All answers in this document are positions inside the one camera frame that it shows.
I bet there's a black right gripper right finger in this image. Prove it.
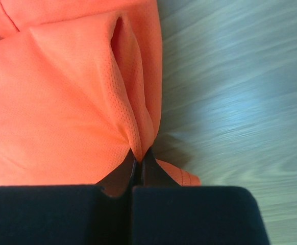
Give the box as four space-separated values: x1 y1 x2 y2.
132 150 269 244

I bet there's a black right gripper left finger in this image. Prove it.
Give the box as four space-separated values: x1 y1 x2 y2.
0 152 136 244

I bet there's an orange t shirt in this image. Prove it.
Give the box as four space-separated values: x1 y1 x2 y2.
0 0 202 199

